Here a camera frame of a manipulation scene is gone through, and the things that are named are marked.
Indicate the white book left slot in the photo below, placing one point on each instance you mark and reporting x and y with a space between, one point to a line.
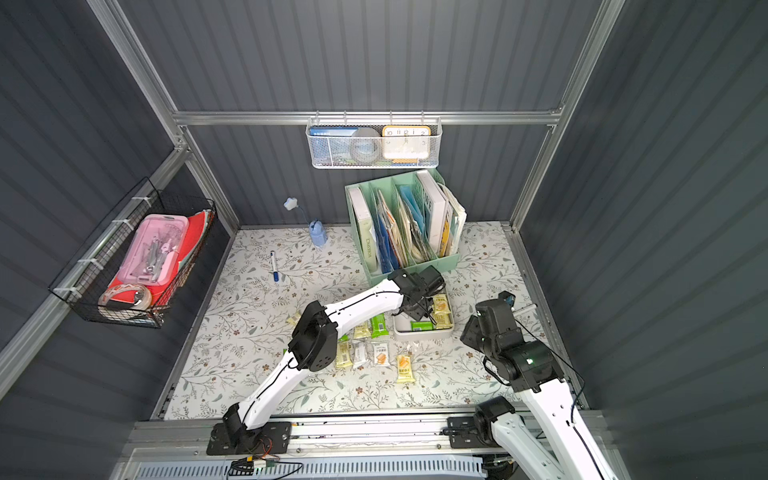
366 229

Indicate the white wire wall basket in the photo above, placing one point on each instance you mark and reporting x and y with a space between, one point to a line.
435 123

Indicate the green file organizer box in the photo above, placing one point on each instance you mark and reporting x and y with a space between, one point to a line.
396 205

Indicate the white cookie packet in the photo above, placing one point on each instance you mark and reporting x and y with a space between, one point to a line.
381 354

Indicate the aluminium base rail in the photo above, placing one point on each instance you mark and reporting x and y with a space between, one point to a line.
424 439

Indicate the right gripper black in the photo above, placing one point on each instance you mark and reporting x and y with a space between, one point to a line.
480 335

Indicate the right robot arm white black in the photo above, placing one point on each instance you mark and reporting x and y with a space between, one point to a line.
573 453

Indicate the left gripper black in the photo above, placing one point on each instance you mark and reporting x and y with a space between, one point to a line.
421 301

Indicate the white book slot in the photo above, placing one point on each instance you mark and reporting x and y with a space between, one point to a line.
366 229
435 211

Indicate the clear tape roll in basket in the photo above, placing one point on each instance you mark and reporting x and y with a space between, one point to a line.
133 296

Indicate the white cookie storage box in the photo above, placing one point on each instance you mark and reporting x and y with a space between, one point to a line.
437 324

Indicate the yellow packet second row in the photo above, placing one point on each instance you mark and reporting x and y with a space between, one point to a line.
343 355

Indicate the white book right slot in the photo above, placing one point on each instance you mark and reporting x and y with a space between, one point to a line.
435 211

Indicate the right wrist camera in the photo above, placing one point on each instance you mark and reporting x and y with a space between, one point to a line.
508 298

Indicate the black wire side basket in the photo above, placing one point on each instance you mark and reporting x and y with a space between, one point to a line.
80 284

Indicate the pink plastic tool box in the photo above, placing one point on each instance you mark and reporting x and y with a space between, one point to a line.
154 250

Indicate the blue box in basket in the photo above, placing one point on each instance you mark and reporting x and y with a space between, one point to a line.
329 146

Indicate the blue white marker pen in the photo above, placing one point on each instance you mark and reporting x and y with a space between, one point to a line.
274 267

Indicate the grey tape roll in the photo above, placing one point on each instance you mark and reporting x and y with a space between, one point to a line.
365 146

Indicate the yellow white alarm clock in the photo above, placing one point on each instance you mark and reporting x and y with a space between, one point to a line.
406 143

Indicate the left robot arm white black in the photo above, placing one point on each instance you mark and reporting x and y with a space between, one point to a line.
313 347

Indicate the black marker pen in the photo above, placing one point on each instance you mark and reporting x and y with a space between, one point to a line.
526 309

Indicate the yellow cookie packet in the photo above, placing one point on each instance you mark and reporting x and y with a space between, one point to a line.
362 331

